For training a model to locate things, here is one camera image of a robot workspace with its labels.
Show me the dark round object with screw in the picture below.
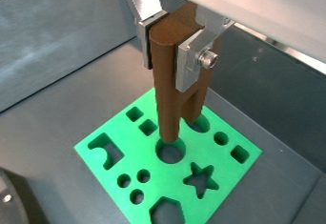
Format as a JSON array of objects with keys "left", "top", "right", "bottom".
[{"left": 0, "top": 168, "right": 31, "bottom": 224}]

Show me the brown square-circle peg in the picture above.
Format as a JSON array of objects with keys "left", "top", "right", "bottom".
[{"left": 150, "top": 2, "right": 213, "bottom": 143}]

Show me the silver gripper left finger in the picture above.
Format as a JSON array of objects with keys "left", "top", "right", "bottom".
[{"left": 130, "top": 0, "right": 167, "bottom": 69}]

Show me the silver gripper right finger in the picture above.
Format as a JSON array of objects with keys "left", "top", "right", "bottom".
[{"left": 177, "top": 6, "right": 234, "bottom": 92}]

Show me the green shape-sorter board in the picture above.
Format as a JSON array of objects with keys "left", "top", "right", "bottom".
[{"left": 75, "top": 91, "right": 261, "bottom": 224}]

